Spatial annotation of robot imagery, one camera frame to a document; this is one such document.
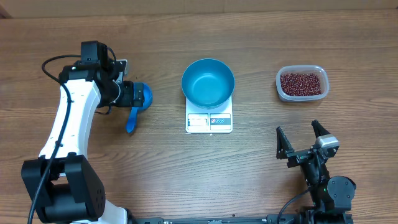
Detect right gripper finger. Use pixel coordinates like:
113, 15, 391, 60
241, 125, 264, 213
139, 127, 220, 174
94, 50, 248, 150
276, 127, 294, 159
311, 120, 330, 138

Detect blue measuring scoop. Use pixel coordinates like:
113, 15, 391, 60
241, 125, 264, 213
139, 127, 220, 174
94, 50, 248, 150
126, 82, 153, 134

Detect teal blue bowl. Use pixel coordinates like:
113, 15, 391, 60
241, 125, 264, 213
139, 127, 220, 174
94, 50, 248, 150
181, 58, 236, 108

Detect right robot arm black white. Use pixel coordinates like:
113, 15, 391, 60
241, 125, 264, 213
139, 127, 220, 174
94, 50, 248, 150
275, 120, 356, 224

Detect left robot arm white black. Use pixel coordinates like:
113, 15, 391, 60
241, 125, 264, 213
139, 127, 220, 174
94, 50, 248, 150
21, 41, 153, 223

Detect white kitchen scale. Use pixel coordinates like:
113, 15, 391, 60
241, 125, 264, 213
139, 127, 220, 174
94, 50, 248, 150
185, 96, 233, 134

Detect clear plastic container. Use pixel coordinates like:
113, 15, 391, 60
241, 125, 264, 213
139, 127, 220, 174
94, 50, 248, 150
275, 65, 330, 102

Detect red beans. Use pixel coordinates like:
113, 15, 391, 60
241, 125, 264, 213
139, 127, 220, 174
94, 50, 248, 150
280, 73, 322, 96

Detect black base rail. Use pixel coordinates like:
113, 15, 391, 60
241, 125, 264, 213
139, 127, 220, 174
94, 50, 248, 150
132, 213, 354, 224

